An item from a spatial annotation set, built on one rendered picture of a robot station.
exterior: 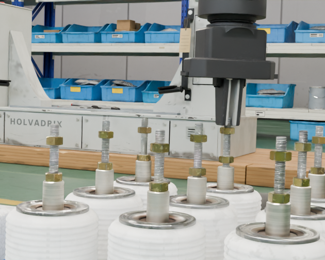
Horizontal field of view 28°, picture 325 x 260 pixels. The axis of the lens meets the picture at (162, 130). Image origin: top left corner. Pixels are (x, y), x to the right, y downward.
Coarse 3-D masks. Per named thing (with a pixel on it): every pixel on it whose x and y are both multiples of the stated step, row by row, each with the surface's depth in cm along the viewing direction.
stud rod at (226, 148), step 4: (228, 120) 84; (228, 124) 84; (224, 136) 85; (228, 136) 84; (224, 140) 84; (228, 140) 84; (224, 144) 84; (228, 144) 84; (224, 148) 84; (228, 148) 84; (224, 152) 85; (228, 152) 85; (228, 156) 84; (224, 164) 85; (228, 164) 85
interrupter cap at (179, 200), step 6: (174, 198) 75; (180, 198) 76; (186, 198) 76; (210, 198) 76; (216, 198) 76; (222, 198) 76; (174, 204) 71; (180, 204) 71; (186, 204) 71; (192, 204) 71; (198, 204) 71; (204, 204) 72; (210, 204) 72; (216, 204) 71; (222, 204) 72; (228, 204) 73
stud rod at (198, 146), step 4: (196, 124) 73; (200, 124) 73; (196, 128) 73; (200, 128) 73; (196, 132) 73; (200, 132) 73; (196, 144) 73; (200, 144) 73; (196, 148) 74; (200, 148) 74; (196, 152) 74; (200, 152) 74; (196, 156) 74; (200, 156) 74; (196, 160) 74; (200, 160) 74; (196, 164) 74; (200, 164) 74; (196, 176) 74; (200, 176) 74
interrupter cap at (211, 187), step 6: (210, 186) 86; (216, 186) 87; (234, 186) 87; (240, 186) 86; (246, 186) 87; (210, 192) 82; (216, 192) 82; (222, 192) 81; (228, 192) 81; (234, 192) 82; (240, 192) 82; (246, 192) 82
